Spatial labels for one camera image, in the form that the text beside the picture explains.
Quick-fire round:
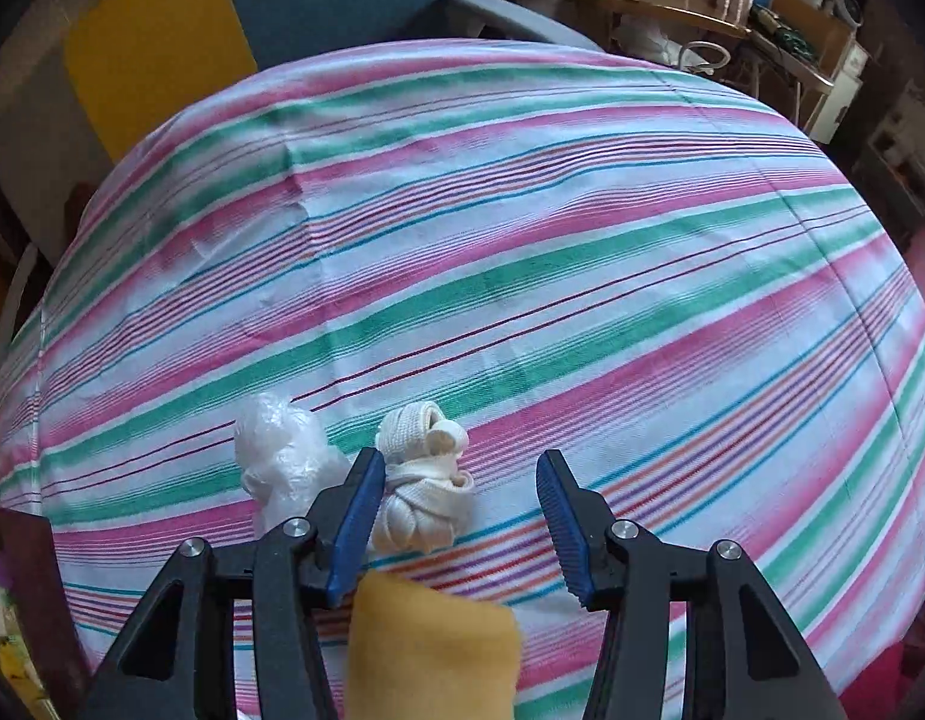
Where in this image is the striped tablecloth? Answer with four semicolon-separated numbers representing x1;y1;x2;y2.
0;37;925;720

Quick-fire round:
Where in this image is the grey yellow blue chair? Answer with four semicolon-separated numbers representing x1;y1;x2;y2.
58;0;606;166

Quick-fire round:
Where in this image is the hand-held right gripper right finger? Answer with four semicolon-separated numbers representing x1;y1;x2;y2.
534;448;851;720

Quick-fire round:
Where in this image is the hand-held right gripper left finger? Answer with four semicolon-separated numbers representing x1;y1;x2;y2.
76;446;389;720

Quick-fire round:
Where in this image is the white knotted cloth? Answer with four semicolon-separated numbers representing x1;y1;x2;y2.
368;403;476;557

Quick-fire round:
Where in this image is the yellow cloth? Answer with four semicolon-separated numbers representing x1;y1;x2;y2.
344;572;525;720

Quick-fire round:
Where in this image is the open cardboard box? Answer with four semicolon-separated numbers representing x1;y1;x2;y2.
755;0;869;83

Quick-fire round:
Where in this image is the dark brown box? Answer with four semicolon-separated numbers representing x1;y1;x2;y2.
0;506;85;720

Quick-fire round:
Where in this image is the clear plastic bag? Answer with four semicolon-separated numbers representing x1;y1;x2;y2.
233;392;351;537

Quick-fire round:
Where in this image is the red cloth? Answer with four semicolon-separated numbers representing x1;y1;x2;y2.
830;592;925;720

